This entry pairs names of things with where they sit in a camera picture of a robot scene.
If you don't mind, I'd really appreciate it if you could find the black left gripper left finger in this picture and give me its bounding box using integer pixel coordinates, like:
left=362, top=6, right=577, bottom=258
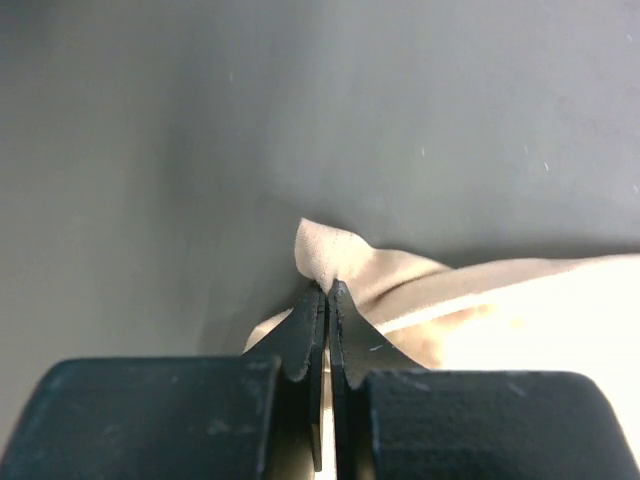
left=246, top=283, right=326, bottom=473

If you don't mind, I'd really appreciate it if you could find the beige t shirt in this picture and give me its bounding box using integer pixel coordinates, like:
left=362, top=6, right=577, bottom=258
left=242, top=217, right=640, bottom=480

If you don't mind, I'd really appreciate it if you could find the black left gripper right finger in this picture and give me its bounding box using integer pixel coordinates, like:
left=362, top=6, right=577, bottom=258
left=327, top=280, right=423, bottom=479

